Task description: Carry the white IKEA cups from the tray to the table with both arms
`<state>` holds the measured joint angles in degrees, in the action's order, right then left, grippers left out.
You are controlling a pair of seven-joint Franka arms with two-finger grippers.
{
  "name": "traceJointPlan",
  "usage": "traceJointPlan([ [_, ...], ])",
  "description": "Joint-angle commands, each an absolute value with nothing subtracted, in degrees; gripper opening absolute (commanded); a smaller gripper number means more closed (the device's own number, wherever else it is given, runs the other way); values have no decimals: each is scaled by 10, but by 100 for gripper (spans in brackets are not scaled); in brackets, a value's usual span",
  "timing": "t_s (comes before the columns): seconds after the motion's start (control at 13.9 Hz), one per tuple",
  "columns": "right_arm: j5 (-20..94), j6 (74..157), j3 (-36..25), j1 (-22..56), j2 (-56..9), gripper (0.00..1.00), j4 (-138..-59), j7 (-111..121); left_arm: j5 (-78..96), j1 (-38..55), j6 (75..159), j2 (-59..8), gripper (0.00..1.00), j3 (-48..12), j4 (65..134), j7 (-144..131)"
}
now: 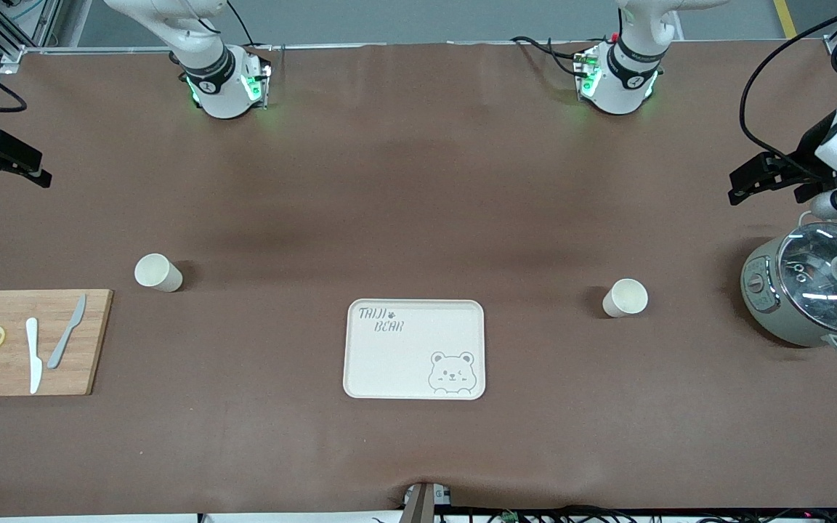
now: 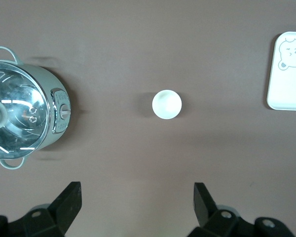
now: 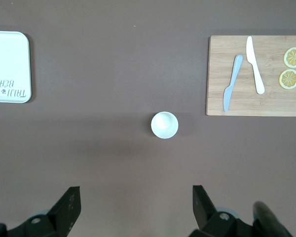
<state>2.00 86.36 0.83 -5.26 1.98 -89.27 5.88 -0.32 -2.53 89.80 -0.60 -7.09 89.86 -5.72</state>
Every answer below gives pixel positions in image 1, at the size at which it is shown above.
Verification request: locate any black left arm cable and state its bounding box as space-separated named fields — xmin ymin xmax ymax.
xmin=740 ymin=0 xmax=837 ymax=171

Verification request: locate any bamboo cutting board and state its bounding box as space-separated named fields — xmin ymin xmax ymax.
xmin=0 ymin=289 xmax=114 ymax=397

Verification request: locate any cream bear print tray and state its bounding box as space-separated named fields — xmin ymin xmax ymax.
xmin=343 ymin=299 xmax=486 ymax=400

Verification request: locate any metal table clamp bracket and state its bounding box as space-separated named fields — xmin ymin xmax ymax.
xmin=403 ymin=482 xmax=453 ymax=523

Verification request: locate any grey cooking pot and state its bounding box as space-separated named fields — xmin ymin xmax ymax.
xmin=740 ymin=236 xmax=837 ymax=357

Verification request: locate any grey plastic knife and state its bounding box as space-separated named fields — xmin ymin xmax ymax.
xmin=46 ymin=293 xmax=87 ymax=370

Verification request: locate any black base cable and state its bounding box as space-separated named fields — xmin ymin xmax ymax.
xmin=510 ymin=35 xmax=585 ymax=77

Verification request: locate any cream paper cup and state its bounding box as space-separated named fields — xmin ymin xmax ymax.
xmin=602 ymin=278 xmax=649 ymax=318
xmin=134 ymin=254 xmax=184 ymax=293

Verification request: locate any white plastic knife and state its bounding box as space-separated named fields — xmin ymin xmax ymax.
xmin=25 ymin=317 xmax=43 ymax=395

